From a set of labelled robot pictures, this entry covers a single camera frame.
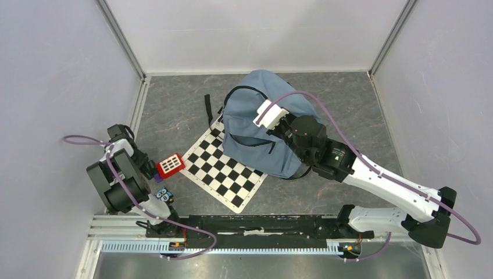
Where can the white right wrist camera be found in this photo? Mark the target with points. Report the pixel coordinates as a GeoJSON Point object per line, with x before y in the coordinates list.
{"type": "Point", "coordinates": [271, 117]}

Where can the blue grey backpack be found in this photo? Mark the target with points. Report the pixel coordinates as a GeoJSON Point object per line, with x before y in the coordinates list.
{"type": "Point", "coordinates": [250, 144]}

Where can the blue owl toy figure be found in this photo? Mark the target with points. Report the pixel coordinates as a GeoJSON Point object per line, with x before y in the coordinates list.
{"type": "Point", "coordinates": [165, 196]}

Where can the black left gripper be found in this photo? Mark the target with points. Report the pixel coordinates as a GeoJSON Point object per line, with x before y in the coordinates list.
{"type": "Point", "coordinates": [143, 160]}

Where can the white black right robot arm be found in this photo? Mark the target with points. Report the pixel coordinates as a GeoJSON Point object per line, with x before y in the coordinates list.
{"type": "Point", "coordinates": [418, 211]}

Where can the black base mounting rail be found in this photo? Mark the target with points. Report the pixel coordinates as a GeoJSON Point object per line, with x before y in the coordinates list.
{"type": "Point", "coordinates": [257, 231]}

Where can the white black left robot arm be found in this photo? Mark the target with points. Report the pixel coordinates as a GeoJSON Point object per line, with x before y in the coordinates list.
{"type": "Point", "coordinates": [121, 180]}

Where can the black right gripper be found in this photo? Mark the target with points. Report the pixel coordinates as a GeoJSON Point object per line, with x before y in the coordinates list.
{"type": "Point", "coordinates": [275, 131]}

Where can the black cap marker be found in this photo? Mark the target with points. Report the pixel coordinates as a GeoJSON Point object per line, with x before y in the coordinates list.
{"type": "Point", "coordinates": [158, 178]}

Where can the black white chessboard mat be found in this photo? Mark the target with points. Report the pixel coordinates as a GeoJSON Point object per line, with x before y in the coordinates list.
{"type": "Point", "coordinates": [230, 182]}

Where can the red window toy block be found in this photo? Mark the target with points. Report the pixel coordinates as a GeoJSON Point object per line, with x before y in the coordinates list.
{"type": "Point", "coordinates": [170, 166]}

